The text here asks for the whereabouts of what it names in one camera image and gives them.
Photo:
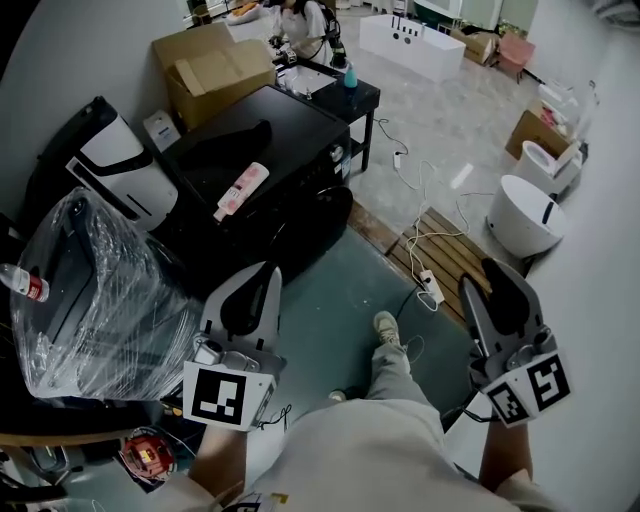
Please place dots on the plastic-wrapped dark appliance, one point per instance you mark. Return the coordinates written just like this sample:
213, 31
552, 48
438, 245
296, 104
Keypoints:
100, 300

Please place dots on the brown wooden board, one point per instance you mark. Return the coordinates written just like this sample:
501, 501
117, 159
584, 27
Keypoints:
60, 439

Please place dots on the white box with blue label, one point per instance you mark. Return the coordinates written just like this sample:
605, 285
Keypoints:
161, 131

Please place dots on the teal soap bottle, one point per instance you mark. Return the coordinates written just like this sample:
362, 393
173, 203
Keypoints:
351, 77

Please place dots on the brown cardboard box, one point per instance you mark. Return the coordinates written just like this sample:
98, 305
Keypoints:
475, 47
535, 137
190, 40

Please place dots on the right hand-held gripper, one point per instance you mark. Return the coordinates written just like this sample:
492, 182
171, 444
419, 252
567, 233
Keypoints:
545, 385

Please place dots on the person's left forearm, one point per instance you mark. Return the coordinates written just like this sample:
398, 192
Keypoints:
215, 460

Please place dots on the black washing machine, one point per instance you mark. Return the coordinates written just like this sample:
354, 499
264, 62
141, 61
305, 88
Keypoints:
240, 135

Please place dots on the person's right shoe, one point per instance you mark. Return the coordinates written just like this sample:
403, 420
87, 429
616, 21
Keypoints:
386, 327

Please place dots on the white sink basin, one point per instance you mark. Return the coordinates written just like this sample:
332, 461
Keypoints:
310, 80

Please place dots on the person's white shirt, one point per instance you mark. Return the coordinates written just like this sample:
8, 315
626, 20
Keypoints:
375, 460

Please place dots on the red round device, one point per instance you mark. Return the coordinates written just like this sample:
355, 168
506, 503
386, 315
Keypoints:
147, 457

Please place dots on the pink shampoo bottle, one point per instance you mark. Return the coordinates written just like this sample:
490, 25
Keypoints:
242, 190

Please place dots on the clear bottle with red label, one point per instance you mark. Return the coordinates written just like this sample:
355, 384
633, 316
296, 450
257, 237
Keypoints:
27, 286

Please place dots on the white and black appliance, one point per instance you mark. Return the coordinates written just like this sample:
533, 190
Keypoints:
125, 170

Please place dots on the cardboard boxes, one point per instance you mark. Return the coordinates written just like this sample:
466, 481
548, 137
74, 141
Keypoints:
230, 80

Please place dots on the wooden slat mat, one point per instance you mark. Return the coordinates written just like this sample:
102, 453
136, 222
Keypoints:
450, 250

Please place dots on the person's shoe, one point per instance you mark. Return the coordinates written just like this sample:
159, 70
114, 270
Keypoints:
337, 395
386, 327

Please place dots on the person's right forearm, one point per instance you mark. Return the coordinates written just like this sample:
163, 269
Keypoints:
505, 450

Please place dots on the person's grey trousers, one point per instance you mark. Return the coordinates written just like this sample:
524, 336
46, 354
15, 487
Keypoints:
395, 375

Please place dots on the white round appliance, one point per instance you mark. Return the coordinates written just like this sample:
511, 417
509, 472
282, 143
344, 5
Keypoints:
520, 215

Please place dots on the pink chair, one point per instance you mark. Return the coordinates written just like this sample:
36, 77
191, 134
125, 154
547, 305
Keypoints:
515, 52

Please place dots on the black sink table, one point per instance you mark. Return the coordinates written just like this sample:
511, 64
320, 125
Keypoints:
357, 102

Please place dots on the teal floor mat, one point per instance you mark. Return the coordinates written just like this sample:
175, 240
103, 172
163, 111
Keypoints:
340, 310

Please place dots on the white toilet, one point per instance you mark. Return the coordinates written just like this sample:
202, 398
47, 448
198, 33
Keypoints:
537, 162

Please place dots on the person's left shoe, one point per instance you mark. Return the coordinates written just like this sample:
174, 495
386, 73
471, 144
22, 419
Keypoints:
337, 395

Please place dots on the white bathtub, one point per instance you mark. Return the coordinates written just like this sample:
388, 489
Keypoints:
415, 50

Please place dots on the black washing machine door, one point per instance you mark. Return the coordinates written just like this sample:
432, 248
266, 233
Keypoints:
320, 225

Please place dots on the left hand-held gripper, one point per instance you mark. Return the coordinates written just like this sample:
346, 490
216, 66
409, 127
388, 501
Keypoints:
215, 395

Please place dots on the white card with yellow corner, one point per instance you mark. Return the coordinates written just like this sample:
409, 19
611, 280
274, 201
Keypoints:
250, 502

